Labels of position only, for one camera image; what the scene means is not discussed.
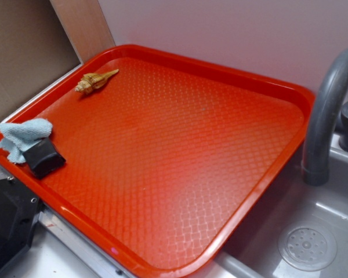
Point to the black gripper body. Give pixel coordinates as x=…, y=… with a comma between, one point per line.
x=19, y=213

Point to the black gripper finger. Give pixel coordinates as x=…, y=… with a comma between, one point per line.
x=43, y=158

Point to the light blue cloth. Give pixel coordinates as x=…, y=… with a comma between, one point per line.
x=20, y=137

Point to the tan spiral seashell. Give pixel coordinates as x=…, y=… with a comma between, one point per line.
x=93, y=81

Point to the brown cardboard panel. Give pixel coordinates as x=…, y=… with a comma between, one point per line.
x=34, y=52

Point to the red plastic serving tray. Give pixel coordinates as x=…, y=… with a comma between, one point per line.
x=165, y=160

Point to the grey plastic sink basin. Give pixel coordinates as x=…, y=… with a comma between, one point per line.
x=252, y=250

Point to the grey curved faucet spout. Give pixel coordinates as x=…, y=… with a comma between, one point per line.
x=324, y=120

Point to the round grey sink drain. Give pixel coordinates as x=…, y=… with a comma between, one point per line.
x=307, y=246

